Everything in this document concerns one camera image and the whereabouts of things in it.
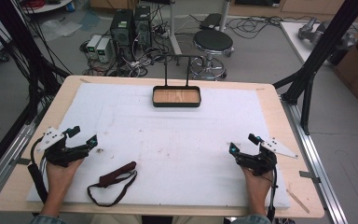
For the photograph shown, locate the person's left hand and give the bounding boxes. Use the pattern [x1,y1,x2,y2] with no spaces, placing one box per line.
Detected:
[46,158,85,195]

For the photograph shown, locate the tangle of floor cables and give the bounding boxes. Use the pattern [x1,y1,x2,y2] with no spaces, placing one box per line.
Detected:
[78,3,206,78]

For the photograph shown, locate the round white table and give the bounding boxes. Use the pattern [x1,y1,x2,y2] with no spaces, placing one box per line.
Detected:
[20,0,75,15]

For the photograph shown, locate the white foam mat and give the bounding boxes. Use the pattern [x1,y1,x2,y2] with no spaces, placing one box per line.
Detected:
[26,82,292,209]

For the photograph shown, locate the thin wooden stick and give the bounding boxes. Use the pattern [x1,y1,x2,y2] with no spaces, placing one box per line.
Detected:
[285,188,310,215]

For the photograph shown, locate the person's right hand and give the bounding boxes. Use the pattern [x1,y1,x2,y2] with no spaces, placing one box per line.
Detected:
[241,167,274,200]

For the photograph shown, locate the black frame post with cables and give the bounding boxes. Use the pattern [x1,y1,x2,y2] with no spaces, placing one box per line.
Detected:
[0,0,73,125]

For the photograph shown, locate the person's beige trousers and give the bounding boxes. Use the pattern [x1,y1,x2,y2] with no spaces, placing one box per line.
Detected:
[89,214,225,224]

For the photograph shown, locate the grey metal clamp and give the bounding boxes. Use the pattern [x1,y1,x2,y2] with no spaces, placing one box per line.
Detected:
[8,157,32,166]
[298,170,322,185]

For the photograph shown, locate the dark red strap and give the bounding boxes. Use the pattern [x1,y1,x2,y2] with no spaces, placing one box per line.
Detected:
[87,161,138,208]

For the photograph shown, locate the grey desk leg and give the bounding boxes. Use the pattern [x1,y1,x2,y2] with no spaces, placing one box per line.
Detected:
[167,0,183,56]
[218,0,231,33]

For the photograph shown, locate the clear plastic sheet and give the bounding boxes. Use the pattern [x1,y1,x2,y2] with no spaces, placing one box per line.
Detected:
[39,18,84,42]

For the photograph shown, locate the person's blue left sleeve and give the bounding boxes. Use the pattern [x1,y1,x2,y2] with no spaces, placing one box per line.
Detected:
[27,214,68,224]

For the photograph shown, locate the person's blue sleeve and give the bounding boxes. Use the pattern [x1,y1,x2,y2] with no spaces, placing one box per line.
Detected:
[230,214,272,224]
[27,214,68,224]

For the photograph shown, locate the person's blue right sleeve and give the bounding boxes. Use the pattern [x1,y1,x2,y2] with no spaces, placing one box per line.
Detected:
[230,214,272,224]

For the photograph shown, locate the black round stool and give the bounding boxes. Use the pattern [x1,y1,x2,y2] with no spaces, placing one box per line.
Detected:
[188,29,235,81]

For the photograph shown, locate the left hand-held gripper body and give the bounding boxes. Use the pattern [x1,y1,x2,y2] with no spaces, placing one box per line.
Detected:
[36,126,90,168]

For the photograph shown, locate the white power supply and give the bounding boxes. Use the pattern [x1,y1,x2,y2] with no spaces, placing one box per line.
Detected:
[95,36,113,63]
[86,34,103,60]

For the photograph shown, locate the flat black box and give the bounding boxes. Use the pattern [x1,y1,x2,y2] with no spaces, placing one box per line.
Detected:
[199,12,223,31]

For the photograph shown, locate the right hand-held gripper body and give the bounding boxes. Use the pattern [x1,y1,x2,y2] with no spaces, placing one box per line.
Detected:
[235,137,298,177]

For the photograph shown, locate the black computer tower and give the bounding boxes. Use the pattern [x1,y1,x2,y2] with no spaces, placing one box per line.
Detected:
[109,8,135,62]
[132,5,153,51]

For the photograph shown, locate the aluminium rail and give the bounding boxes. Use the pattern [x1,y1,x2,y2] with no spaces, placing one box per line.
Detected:
[0,104,48,208]
[280,95,350,224]

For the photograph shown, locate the black rack with wooden tray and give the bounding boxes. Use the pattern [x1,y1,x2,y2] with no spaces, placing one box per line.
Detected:
[152,54,202,108]

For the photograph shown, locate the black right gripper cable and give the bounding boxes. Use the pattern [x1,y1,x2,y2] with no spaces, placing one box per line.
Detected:
[266,166,280,222]

